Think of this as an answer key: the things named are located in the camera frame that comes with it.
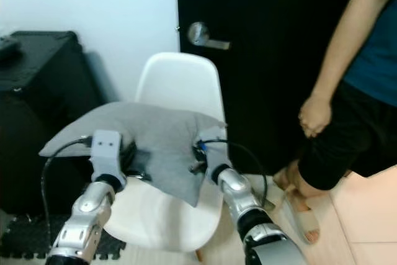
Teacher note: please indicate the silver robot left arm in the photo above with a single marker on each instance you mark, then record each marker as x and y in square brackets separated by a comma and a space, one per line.
[84, 221]

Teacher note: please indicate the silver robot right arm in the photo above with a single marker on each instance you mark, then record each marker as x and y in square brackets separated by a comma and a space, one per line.
[254, 215]

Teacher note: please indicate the person's left forearm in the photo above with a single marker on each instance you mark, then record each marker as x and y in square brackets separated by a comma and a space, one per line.
[347, 35]

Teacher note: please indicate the white plastic chair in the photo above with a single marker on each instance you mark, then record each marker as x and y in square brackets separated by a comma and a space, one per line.
[177, 79]

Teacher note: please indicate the person's left hand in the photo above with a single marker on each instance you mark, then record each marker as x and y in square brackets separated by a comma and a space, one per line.
[314, 116]

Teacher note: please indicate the person's bare leg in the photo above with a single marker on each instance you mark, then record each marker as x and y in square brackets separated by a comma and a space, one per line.
[288, 181]

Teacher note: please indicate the beige sandal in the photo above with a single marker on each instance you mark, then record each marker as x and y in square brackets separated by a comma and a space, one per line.
[304, 221]

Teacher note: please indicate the black cabinet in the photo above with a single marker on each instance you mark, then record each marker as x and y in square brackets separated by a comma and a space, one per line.
[43, 97]

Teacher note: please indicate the black foam floor mat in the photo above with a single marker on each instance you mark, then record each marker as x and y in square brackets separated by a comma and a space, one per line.
[25, 240]

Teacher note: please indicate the black shorts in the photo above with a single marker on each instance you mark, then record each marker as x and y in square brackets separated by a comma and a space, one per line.
[353, 141]

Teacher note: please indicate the black door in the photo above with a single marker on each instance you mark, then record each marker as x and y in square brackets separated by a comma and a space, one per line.
[267, 4]

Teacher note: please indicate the blue t-shirt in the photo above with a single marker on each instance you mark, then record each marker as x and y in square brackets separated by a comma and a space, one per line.
[375, 60]

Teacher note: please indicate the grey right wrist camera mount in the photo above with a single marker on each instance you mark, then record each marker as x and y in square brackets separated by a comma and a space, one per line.
[214, 136]

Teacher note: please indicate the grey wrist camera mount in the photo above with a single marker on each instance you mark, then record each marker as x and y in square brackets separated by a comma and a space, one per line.
[107, 150]
[214, 136]

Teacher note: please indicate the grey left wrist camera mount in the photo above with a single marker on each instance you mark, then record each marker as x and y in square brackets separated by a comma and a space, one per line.
[107, 150]

